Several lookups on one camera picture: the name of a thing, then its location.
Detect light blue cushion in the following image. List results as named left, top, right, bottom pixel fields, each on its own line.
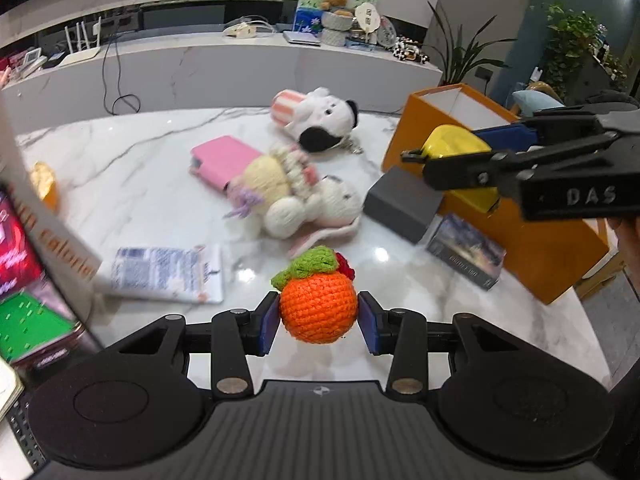
left=512, top=90, right=567, bottom=116

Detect orange storage box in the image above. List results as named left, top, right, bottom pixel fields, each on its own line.
left=382, top=84, right=612, bottom=306

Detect dark printed box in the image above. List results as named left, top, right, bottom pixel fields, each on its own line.
left=426, top=213, right=506, bottom=291

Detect small white device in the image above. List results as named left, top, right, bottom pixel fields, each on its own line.
left=19, top=48, right=47, bottom=79

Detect white rabbit plush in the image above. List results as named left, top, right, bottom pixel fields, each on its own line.
left=261, top=175, right=364, bottom=257

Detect black and white toy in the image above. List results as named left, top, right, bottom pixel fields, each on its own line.
left=392, top=35, right=431, bottom=65

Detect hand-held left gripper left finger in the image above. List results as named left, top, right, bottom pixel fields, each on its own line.
left=106, top=292, right=281, bottom=397

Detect white dog plush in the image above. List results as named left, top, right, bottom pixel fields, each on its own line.
left=270, top=87, right=362, bottom=154

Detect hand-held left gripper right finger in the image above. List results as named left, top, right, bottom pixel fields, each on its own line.
left=357, top=291, right=532, bottom=397

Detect red printed box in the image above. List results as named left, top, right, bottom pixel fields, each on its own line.
left=0, top=186, right=47, bottom=306

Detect green tin box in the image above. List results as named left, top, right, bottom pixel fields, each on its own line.
left=0, top=280, right=104, bottom=369

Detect black cable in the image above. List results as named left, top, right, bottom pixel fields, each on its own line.
left=102, top=34, right=142, bottom=116

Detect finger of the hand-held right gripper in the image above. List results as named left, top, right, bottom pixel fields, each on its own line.
left=471, top=104, right=640, bottom=154
left=401, top=132, right=622, bottom=197

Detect white box orange lettering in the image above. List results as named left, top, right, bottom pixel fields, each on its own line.
left=0, top=89, right=104, bottom=322

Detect green ivy plant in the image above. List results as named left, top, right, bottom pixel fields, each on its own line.
left=542, top=2, right=627, bottom=102

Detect potted long-leaf plant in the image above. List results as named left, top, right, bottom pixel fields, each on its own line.
left=424, top=1, right=517, bottom=87

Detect white marble cabinet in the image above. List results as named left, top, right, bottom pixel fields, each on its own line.
left=0, top=0, right=444, bottom=135

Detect pink case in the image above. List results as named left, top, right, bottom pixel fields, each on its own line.
left=189, top=135, right=264, bottom=195

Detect woven baskets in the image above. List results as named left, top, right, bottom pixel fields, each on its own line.
left=320, top=12, right=354, bottom=49

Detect yellow toy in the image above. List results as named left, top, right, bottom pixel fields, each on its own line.
left=422, top=125, right=502, bottom=214

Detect grey box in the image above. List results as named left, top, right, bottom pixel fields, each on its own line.
left=363, top=166, right=444, bottom=245

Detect round printed fan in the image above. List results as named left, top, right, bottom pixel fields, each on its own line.
left=377, top=15, right=399, bottom=51

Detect white paper fan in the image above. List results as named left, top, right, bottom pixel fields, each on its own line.
left=353, top=2, right=381, bottom=42

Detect white items with cords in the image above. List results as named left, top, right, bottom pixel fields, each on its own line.
left=222, top=19, right=276, bottom=40

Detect white lotion tube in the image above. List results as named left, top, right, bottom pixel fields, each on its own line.
left=95, top=243, right=224, bottom=305

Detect crochet orange toy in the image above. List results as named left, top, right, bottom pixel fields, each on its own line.
left=271, top=246, right=359, bottom=345

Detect white router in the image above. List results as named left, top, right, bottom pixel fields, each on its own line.
left=64, top=16, right=107, bottom=65

